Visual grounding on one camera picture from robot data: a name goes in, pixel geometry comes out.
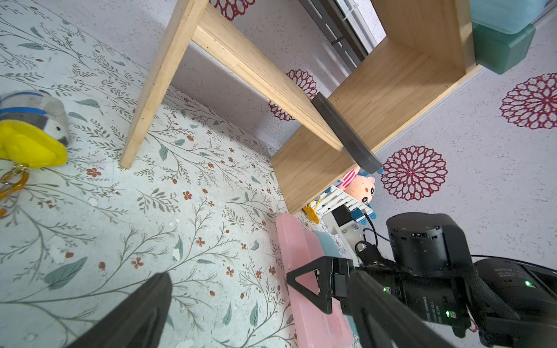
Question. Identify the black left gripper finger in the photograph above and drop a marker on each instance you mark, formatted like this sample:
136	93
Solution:
136	322

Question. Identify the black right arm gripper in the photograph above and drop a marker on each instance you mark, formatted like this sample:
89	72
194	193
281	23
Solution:
381	320

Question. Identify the light teal pencil case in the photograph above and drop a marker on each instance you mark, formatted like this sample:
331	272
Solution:
329	246

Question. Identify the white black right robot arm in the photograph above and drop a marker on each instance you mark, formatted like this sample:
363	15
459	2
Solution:
432	278

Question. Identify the dark green pencil case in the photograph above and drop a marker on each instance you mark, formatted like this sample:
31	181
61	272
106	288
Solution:
500	52

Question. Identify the teal pencil case on top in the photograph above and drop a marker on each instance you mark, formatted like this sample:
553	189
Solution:
506	16

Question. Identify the blue white toy crib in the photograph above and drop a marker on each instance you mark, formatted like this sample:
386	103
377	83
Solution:
333	198

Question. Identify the orange shirt plush doll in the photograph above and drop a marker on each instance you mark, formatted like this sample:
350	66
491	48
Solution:
358	184

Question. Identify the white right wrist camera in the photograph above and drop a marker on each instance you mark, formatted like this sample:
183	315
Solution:
341	223

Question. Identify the yellow keychain by crib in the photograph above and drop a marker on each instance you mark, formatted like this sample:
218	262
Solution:
311	210

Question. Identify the grey yellow plush keychain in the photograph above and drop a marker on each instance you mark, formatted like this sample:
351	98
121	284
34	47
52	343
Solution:
34	134

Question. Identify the dark metal wall shelf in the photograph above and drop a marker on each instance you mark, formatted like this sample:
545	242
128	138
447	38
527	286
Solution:
344	28

